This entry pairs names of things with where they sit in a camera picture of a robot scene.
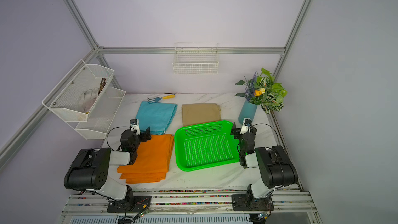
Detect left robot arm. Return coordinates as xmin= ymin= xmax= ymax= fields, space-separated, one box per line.
xmin=64 ymin=127 xmax=151 ymax=205

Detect beige pants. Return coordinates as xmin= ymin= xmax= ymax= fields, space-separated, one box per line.
xmin=181 ymin=103 xmax=221 ymax=127

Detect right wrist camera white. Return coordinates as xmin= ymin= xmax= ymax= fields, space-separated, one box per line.
xmin=240 ymin=118 xmax=252 ymax=134

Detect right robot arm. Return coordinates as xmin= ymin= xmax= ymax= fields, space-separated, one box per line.
xmin=231 ymin=119 xmax=299 ymax=209

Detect teal pants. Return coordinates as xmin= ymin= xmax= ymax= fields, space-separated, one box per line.
xmin=136 ymin=102 xmax=177 ymax=135

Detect brown dried twigs in shelf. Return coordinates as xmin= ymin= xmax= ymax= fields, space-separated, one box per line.
xmin=98 ymin=78 xmax=106 ymax=95

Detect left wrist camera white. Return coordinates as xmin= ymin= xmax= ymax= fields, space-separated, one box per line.
xmin=130 ymin=119 xmax=141 ymax=135

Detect artificial plant bouquet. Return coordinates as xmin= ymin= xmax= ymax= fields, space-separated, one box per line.
xmin=235 ymin=68 xmax=288 ymax=115

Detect orange pants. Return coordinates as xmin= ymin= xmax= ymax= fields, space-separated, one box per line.
xmin=117 ymin=134 xmax=174 ymax=184

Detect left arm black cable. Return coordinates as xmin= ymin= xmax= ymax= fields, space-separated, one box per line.
xmin=106 ymin=126 xmax=131 ymax=151

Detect clear plastic bag in shelf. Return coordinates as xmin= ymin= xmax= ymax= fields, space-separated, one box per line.
xmin=78 ymin=88 xmax=99 ymax=114

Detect small garden fork yellow handle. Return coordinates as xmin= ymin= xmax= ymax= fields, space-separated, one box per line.
xmin=147 ymin=94 xmax=175 ymax=103

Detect aluminium frame rails front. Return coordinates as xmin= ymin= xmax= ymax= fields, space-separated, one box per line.
xmin=58 ymin=189 xmax=322 ymax=224

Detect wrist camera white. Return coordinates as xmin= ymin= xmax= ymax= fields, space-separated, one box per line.
xmin=130 ymin=119 xmax=141 ymax=135
xmin=240 ymin=118 xmax=252 ymax=134

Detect green plastic basket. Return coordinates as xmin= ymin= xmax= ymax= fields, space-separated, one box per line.
xmin=174 ymin=120 xmax=239 ymax=172

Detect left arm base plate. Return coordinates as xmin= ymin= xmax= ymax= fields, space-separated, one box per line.
xmin=107 ymin=196 xmax=152 ymax=213

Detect white wire wall basket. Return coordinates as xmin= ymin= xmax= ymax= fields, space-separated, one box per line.
xmin=173 ymin=42 xmax=219 ymax=75

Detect white mesh lower shelf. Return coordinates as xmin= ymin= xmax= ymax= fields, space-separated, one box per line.
xmin=75 ymin=87 xmax=125 ymax=140

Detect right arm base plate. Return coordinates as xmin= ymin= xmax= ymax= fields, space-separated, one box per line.
xmin=231 ymin=195 xmax=274 ymax=212

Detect teal vase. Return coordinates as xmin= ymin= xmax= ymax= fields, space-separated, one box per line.
xmin=238 ymin=101 xmax=258 ymax=124

